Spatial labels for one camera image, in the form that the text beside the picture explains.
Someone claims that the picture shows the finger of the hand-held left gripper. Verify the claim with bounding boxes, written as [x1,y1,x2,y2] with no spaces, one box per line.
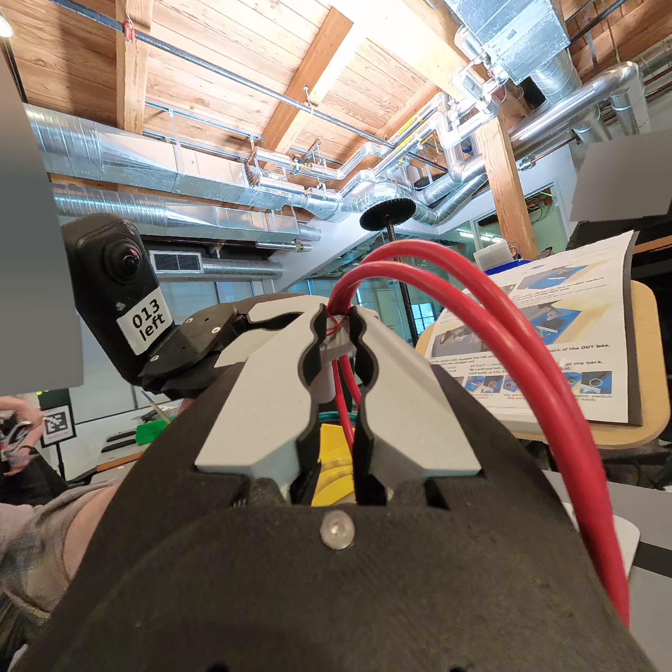
[214,317,354,402]
[246,294,329,325]

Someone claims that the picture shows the red ethernet cable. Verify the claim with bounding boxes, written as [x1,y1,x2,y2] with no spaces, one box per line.
[327,239,632,630]

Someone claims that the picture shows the dark ceiling sprinkler pipe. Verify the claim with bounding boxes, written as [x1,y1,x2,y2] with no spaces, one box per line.
[52,0,394,150]

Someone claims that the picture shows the white vent grille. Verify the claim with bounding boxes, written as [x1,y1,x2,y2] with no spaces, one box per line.
[149,250,203,274]

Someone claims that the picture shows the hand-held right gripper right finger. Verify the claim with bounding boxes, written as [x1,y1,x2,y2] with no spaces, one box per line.
[348,307,482,494]

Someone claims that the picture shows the yellow ethernet cable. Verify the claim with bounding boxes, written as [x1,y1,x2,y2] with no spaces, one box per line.
[311,462,358,507]

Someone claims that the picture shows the sheet metal duct box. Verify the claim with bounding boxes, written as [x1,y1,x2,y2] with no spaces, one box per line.
[446,0,571,85]

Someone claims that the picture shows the fiducial marker sign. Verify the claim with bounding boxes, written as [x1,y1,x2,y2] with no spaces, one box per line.
[40,403,78,448]

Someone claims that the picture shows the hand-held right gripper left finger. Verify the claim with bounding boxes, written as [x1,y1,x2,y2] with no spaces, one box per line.
[194,306,329,501]

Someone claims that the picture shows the instruction sheet on stand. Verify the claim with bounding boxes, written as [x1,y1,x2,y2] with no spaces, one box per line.
[415,281,661,449]

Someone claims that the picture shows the person's left forearm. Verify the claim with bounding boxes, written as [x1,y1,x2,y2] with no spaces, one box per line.
[0,480,124,672]

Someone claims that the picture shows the medium spiral air duct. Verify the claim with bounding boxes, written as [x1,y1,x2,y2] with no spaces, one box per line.
[52,184,321,245]

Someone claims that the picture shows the large spiral air duct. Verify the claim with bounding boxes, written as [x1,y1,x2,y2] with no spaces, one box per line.
[26,102,368,221]

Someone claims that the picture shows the green plastic bin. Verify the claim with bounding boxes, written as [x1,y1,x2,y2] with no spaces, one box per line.
[135,417,175,448]

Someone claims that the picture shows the printed instruction sheet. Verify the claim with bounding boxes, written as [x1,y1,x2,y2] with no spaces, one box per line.
[425,231,638,425]

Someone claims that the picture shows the clear plastic container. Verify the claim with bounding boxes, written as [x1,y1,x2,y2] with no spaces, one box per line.
[474,241,522,271]

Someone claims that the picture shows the thin spiral air duct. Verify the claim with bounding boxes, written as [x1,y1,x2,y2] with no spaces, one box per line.
[142,252,284,279]

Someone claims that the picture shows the silver insulated pipes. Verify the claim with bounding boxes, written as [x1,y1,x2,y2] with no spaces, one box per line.
[247,62,641,224]

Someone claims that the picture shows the black pole with disc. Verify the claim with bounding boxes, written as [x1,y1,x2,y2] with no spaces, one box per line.
[359,198,419,344]

